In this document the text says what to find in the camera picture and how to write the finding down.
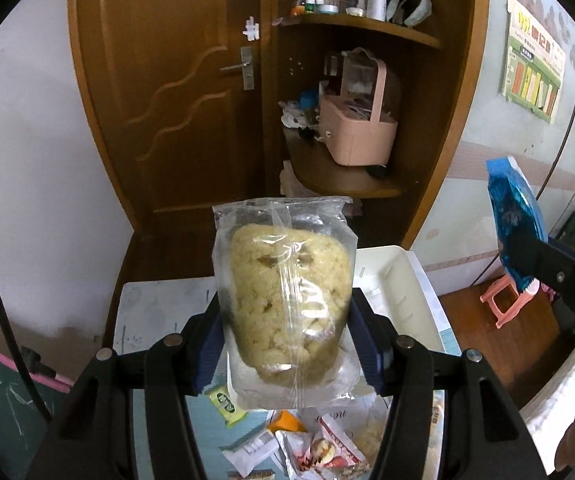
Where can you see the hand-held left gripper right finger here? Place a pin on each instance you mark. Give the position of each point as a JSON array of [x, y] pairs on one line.
[[367, 350]]

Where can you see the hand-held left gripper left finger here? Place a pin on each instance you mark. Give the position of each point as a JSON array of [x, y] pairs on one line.
[[210, 350]]

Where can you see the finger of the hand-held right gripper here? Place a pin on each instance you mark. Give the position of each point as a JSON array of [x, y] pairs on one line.
[[530, 257]]

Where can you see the blue snack packet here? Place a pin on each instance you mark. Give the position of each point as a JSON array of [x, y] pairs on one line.
[[510, 205]]

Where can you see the white plastic bin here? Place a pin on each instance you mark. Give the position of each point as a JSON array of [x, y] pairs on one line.
[[397, 280]]

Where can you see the red and white snack packet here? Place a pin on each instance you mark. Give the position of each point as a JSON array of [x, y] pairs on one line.
[[340, 447]]

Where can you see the pink plastic stool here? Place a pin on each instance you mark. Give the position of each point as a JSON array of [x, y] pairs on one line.
[[502, 305]]

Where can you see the green snack packet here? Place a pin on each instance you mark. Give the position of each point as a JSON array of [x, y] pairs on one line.
[[226, 404]]

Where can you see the printed teal striped tablecloth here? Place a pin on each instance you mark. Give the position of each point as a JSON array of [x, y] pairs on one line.
[[167, 310]]

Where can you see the orange and white snack packet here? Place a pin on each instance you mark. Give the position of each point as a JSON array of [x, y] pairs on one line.
[[252, 450]]

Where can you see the white snack packet red print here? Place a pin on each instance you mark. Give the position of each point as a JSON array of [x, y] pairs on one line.
[[295, 452]]

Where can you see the brown wooden corner shelf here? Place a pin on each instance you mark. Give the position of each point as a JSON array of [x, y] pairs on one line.
[[447, 110]]

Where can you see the black clip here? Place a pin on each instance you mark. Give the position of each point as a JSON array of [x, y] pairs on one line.
[[34, 360]]

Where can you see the pink storage basket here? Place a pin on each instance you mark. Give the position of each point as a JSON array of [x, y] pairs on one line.
[[362, 140]]

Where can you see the brown wooden door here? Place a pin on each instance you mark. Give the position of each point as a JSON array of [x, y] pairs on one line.
[[167, 135]]

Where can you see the white flower ornament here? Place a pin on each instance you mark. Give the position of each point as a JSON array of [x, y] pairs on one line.
[[295, 117]]

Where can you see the blue cup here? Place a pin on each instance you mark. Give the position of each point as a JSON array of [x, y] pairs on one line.
[[309, 101]]

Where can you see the white door sticker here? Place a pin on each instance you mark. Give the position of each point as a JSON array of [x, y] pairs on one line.
[[251, 29]]

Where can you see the wall poster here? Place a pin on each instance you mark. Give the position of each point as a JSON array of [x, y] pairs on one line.
[[532, 60]]

